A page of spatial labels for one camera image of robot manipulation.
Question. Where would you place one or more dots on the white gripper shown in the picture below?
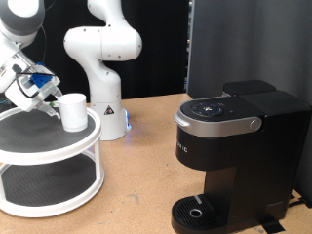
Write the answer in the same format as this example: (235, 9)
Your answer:
(29, 101)

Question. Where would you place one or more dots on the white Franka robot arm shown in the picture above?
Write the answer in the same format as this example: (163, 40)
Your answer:
(104, 91)

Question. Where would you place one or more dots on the black Keurig coffee machine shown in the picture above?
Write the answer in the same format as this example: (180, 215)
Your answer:
(260, 162)

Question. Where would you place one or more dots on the white two-tier turntable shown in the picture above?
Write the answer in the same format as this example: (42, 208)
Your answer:
(48, 152)

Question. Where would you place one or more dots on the aluminium frame profile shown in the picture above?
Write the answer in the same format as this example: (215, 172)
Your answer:
(190, 48)

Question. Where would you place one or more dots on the black tape patch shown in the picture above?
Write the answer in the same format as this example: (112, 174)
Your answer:
(272, 224)

